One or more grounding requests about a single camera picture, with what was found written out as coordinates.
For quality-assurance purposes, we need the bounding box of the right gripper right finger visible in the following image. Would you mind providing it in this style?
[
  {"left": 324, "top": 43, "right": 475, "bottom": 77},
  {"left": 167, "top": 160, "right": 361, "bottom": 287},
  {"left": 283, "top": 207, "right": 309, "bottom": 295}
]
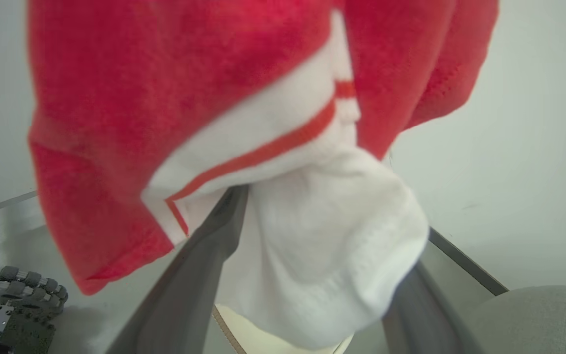
[{"left": 380, "top": 262, "right": 486, "bottom": 354}]

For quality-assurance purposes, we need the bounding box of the red and white garment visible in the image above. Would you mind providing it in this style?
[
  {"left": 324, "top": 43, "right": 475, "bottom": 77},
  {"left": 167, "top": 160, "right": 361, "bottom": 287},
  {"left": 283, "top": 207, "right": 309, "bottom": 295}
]
[{"left": 27, "top": 0, "right": 501, "bottom": 351}]

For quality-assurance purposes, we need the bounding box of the dark baseboard strip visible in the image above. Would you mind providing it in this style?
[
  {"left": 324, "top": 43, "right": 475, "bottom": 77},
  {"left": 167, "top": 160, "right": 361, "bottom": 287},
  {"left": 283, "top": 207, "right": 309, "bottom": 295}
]
[{"left": 428, "top": 227, "right": 509, "bottom": 296}]

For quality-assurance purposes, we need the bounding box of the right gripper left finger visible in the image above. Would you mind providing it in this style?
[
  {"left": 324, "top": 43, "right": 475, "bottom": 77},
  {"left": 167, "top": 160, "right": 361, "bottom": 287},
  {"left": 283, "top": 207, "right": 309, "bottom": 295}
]
[{"left": 105, "top": 185, "right": 250, "bottom": 354}]

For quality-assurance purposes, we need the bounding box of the black segmented cable chain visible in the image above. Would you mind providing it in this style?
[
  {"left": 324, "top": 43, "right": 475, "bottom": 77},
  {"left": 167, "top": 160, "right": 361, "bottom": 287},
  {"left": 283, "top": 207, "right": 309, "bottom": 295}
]
[{"left": 0, "top": 262, "right": 69, "bottom": 320}]

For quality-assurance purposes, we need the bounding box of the cream perforated laundry basket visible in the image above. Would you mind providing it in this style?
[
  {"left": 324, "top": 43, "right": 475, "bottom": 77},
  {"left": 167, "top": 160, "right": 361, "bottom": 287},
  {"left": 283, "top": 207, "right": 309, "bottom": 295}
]
[{"left": 212, "top": 304, "right": 355, "bottom": 354}]

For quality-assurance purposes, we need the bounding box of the grey fabric sofa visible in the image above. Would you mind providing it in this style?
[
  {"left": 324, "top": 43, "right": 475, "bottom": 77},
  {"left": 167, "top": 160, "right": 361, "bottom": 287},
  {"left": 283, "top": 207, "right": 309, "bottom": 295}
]
[{"left": 460, "top": 285, "right": 566, "bottom": 354}]

